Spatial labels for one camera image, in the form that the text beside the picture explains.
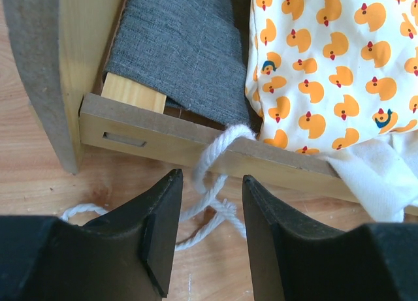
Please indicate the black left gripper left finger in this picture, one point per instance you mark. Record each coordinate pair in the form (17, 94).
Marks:
(126, 254)

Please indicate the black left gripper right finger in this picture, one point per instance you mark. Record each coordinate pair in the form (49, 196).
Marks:
(294, 257)

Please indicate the duck print bed cover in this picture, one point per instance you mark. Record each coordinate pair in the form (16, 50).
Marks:
(336, 79)

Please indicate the wooden pet bed frame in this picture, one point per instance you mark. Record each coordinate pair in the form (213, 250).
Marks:
(61, 48)

